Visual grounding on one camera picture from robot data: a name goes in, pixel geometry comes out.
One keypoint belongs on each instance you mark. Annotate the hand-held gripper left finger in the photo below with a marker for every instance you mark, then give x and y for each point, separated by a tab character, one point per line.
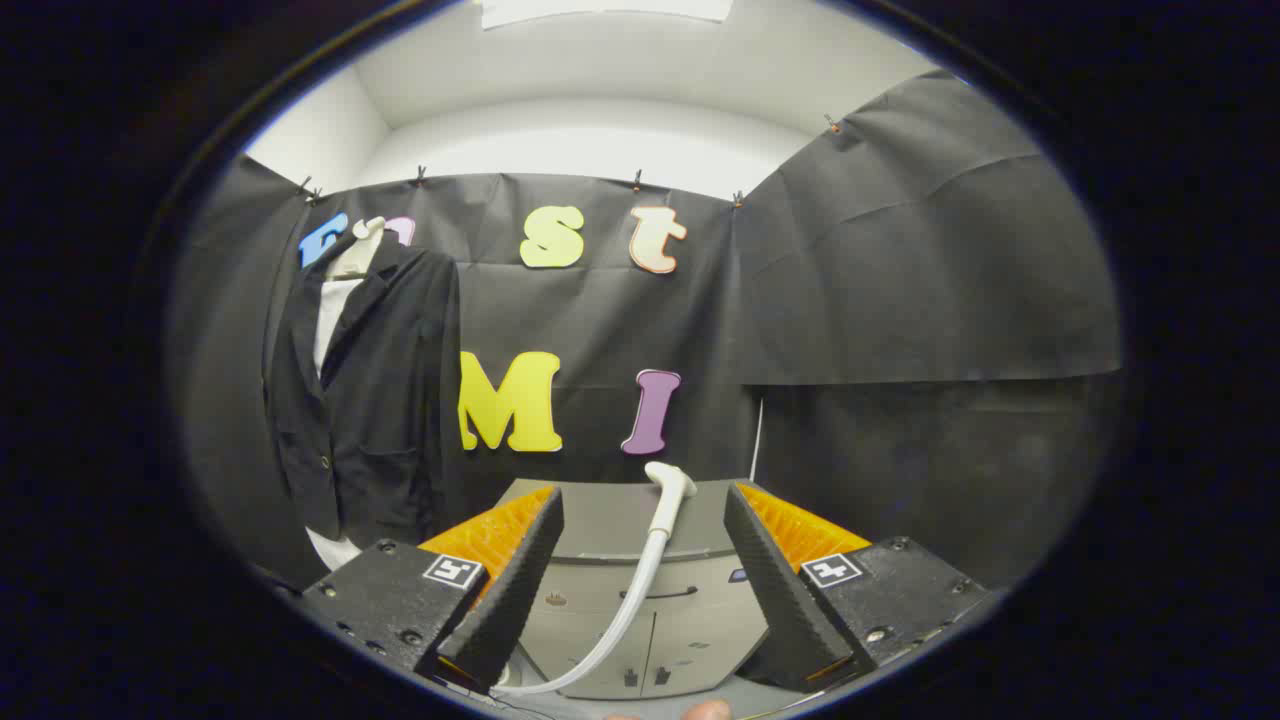
510	590

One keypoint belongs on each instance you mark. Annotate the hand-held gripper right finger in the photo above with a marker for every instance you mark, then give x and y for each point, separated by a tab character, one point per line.
775	580

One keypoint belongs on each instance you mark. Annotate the white garment steamer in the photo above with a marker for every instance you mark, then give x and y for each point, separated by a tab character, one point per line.
668	500

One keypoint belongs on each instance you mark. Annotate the black jacket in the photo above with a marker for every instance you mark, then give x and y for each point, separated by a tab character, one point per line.
390	400

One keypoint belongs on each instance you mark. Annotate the grey cabinet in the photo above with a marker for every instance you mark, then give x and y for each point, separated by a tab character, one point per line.
610	520

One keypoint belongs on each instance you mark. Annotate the black backdrop cloth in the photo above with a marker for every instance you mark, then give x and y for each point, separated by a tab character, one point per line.
850	300

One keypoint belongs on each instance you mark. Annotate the white dress form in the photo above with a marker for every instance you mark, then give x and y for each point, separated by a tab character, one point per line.
335	310

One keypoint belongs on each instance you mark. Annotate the row of black cloth clips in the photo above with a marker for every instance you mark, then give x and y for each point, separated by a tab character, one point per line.
637	180

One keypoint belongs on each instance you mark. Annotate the ceiling light panel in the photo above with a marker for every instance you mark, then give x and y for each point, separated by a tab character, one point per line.
600	10

